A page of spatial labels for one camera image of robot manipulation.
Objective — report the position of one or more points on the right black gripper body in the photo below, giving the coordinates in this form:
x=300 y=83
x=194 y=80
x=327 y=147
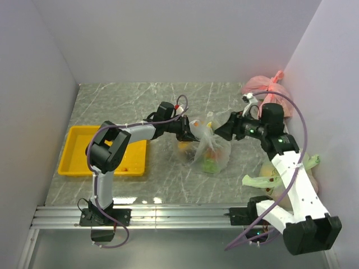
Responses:
x=248 y=127

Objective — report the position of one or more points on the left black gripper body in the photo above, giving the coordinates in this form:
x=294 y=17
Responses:
x=176 y=126

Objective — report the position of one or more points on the clear plastic bag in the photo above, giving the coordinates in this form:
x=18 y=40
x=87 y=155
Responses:
x=210 y=145

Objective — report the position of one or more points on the green fake grapes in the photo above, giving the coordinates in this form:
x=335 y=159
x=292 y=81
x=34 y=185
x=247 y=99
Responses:
x=210 y=166

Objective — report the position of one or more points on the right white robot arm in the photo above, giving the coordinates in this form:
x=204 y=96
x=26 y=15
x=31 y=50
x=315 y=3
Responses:
x=309 y=227

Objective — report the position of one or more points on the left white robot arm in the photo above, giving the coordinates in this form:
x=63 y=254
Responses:
x=107 y=148

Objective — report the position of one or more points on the pink tied plastic bag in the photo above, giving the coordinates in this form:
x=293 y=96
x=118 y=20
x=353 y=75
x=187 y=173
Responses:
x=262 y=83

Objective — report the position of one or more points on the green plastic bag with fruit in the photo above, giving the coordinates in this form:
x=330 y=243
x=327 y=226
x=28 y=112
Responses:
x=270 y=182

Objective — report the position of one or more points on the yellow plastic tray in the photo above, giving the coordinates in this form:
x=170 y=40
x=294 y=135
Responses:
x=73 y=161

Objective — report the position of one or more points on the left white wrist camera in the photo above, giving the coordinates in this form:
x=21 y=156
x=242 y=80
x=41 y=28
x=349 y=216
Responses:
x=179 y=109

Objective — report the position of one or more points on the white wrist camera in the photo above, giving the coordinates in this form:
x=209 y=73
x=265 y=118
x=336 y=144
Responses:
x=251 y=101
x=179 y=109

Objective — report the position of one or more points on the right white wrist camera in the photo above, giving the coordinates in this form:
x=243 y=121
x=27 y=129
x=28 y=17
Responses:
x=251 y=101

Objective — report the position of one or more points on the aluminium mounting rail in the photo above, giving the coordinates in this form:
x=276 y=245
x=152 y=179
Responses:
x=189 y=216

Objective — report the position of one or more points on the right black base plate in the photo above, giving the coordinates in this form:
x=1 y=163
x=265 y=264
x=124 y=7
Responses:
x=242 y=216

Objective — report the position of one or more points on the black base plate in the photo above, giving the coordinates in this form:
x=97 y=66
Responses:
x=93 y=217
x=242 y=216

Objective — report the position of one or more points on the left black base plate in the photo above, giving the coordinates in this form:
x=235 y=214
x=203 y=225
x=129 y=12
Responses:
x=93 y=217

